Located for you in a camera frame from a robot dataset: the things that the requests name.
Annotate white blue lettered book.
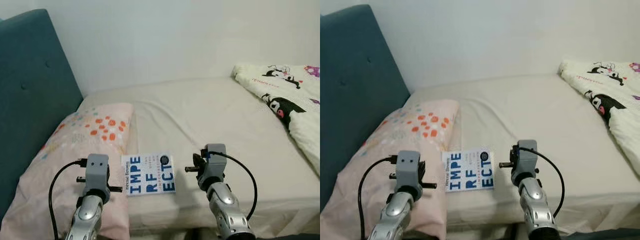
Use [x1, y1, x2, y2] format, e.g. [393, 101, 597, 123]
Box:
[442, 148, 496, 192]
[121, 152, 177, 197]

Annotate pink patterned pillow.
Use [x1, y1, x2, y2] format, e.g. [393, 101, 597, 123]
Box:
[320, 99, 461, 240]
[0, 102, 136, 240]

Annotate cream cartoon print quilt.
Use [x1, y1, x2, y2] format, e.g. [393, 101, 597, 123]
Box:
[231, 62, 321, 176]
[558, 59, 640, 176]

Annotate beige sheeted mattress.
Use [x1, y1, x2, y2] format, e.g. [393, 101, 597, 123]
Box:
[404, 74, 640, 236]
[77, 76, 321, 238]

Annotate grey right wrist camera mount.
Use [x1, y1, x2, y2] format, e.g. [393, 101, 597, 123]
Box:
[202, 143, 227, 183]
[515, 139, 538, 176]

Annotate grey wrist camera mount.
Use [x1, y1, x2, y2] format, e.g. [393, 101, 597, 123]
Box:
[396, 150, 422, 190]
[86, 154, 111, 193]
[515, 139, 538, 176]
[202, 143, 227, 183]

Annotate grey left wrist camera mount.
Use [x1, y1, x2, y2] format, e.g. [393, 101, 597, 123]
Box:
[396, 150, 422, 190]
[86, 154, 111, 193]

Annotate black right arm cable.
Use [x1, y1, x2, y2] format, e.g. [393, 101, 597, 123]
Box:
[517, 147, 566, 218]
[205, 151, 258, 221]

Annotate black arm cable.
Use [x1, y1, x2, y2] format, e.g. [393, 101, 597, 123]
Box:
[205, 151, 258, 221]
[48, 159, 89, 240]
[517, 147, 566, 218]
[357, 156, 398, 240]

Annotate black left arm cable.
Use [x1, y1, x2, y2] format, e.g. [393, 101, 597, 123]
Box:
[357, 156, 398, 240]
[48, 159, 89, 240]

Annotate teal upholstered bed frame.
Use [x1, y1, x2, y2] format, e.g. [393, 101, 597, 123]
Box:
[320, 4, 411, 211]
[0, 9, 84, 221]

